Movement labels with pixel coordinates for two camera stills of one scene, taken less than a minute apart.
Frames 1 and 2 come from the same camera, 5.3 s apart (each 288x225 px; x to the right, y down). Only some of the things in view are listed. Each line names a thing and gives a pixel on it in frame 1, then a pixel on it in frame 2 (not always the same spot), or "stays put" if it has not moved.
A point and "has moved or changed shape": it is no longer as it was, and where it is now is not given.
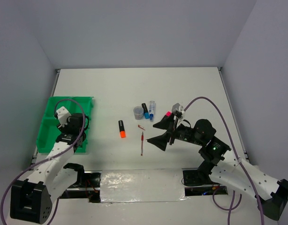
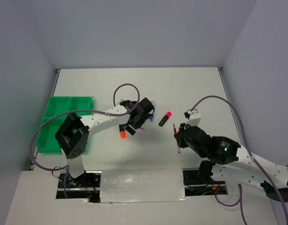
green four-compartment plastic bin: (49, 131) stays put
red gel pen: (142, 140) has moved or changed shape
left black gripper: (63, 129) → (137, 125)
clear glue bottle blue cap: (151, 110) stays put
